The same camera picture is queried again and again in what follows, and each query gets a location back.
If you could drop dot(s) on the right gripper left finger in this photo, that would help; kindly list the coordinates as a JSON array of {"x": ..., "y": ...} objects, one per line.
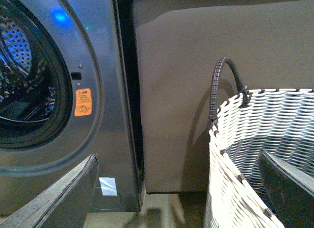
[{"x": 65, "y": 204}]

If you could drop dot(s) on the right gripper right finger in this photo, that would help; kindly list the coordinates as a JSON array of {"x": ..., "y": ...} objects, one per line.
[{"x": 290, "y": 191}]

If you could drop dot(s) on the white woven laundry basket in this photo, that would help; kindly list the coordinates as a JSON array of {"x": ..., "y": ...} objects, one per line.
[{"x": 280, "y": 121}]

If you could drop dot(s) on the grey front-load washing machine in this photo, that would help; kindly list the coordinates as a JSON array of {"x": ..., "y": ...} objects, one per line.
[{"x": 48, "y": 50}]

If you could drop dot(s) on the white tape strip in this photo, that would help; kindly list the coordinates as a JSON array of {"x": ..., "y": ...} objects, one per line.
[{"x": 108, "y": 186}]

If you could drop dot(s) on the grey cabinet beside washer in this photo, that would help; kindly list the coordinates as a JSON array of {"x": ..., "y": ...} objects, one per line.
[{"x": 178, "y": 44}]

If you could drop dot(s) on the orange warning sticker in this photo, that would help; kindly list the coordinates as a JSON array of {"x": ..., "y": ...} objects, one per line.
[{"x": 83, "y": 102}]

